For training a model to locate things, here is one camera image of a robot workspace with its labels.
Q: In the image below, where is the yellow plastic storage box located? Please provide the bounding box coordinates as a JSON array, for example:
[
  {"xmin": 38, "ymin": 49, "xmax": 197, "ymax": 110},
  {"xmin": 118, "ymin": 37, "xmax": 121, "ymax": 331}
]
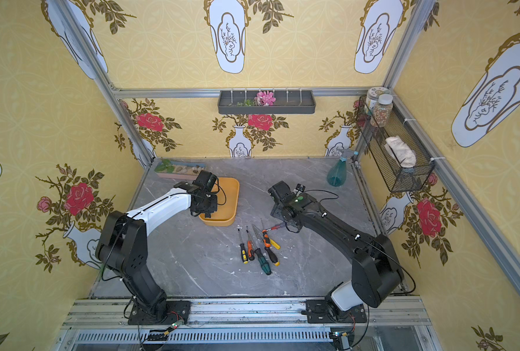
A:
[{"xmin": 198, "ymin": 177, "xmax": 239, "ymax": 227}]

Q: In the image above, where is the red clear purple screwdriver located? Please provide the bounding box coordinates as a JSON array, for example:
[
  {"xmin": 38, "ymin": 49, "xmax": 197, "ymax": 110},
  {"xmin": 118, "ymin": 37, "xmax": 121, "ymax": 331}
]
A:
[{"xmin": 262, "ymin": 222, "xmax": 286, "ymax": 233}]

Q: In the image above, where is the large orange black screwdriver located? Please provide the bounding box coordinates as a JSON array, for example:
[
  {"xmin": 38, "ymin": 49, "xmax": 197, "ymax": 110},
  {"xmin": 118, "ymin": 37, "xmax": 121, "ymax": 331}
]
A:
[{"xmin": 261, "ymin": 229, "xmax": 280, "ymax": 266}]

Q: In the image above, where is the yellow handle screwdriver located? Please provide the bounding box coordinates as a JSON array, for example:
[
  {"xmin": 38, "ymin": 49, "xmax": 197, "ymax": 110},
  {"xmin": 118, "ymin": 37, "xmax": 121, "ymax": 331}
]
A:
[{"xmin": 262, "ymin": 230, "xmax": 280, "ymax": 250}]

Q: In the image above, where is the small orange black screwdriver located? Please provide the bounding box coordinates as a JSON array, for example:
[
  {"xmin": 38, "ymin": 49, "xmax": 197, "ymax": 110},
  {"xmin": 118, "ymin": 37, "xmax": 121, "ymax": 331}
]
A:
[{"xmin": 245, "ymin": 228, "xmax": 255, "ymax": 261}]

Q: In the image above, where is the green black screwdriver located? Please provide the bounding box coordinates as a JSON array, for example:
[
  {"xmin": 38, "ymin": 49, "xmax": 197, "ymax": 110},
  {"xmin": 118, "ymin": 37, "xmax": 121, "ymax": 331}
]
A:
[{"xmin": 252, "ymin": 225, "xmax": 272, "ymax": 276}]

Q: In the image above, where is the black yellow small screwdriver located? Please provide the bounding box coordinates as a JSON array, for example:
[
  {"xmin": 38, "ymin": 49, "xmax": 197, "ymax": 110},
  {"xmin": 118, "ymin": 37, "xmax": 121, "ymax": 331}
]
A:
[{"xmin": 237, "ymin": 227, "xmax": 249, "ymax": 264}]

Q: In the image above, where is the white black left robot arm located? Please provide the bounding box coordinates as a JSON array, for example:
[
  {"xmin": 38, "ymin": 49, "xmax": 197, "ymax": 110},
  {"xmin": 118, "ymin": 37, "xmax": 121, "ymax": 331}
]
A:
[{"xmin": 96, "ymin": 171, "xmax": 220, "ymax": 325}]

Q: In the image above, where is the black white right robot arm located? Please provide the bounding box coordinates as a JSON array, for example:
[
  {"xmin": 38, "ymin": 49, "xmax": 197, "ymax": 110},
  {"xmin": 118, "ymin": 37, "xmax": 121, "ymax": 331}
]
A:
[{"xmin": 268, "ymin": 181, "xmax": 404, "ymax": 311}]

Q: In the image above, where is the teal spray bottle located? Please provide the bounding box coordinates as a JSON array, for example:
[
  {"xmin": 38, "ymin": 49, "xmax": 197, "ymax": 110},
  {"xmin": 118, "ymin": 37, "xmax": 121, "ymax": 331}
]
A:
[{"xmin": 326, "ymin": 149, "xmax": 359, "ymax": 187}]

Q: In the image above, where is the pink artificial flower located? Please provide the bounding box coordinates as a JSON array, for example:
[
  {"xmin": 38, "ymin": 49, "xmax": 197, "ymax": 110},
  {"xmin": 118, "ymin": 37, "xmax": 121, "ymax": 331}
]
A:
[{"xmin": 254, "ymin": 91, "xmax": 277, "ymax": 106}]

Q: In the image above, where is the beige cloth bundle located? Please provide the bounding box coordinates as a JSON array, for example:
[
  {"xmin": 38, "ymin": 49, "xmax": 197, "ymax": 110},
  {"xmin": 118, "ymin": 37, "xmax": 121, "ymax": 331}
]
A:
[{"xmin": 385, "ymin": 136, "xmax": 416, "ymax": 168}]

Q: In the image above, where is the jar with white lid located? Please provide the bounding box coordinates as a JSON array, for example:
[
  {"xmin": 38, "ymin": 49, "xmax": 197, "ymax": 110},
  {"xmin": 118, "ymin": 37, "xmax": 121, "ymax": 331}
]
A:
[{"xmin": 370, "ymin": 94, "xmax": 394, "ymax": 127}]

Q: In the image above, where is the aluminium corner post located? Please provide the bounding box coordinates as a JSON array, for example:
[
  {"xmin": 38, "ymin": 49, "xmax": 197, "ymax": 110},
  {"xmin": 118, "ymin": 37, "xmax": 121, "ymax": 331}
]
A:
[{"xmin": 47, "ymin": 1, "xmax": 155, "ymax": 168}]

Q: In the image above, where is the grey wall shelf tray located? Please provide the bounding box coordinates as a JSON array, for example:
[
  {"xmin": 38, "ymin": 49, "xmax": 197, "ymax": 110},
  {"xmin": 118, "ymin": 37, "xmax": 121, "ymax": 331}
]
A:
[{"xmin": 217, "ymin": 89, "xmax": 317, "ymax": 115}]

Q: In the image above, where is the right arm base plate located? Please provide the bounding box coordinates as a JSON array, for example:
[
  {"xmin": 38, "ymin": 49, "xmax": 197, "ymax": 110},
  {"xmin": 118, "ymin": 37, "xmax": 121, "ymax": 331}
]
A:
[{"xmin": 301, "ymin": 299, "xmax": 367, "ymax": 324}]

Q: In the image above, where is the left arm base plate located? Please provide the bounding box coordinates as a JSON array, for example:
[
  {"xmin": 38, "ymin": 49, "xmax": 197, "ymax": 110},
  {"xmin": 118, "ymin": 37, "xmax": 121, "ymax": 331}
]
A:
[{"xmin": 128, "ymin": 300, "xmax": 191, "ymax": 326}]

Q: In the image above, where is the black wire wall basket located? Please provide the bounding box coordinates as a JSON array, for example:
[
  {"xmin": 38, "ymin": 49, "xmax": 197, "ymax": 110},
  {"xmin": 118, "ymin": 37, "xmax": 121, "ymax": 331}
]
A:
[{"xmin": 356, "ymin": 96, "xmax": 435, "ymax": 192}]

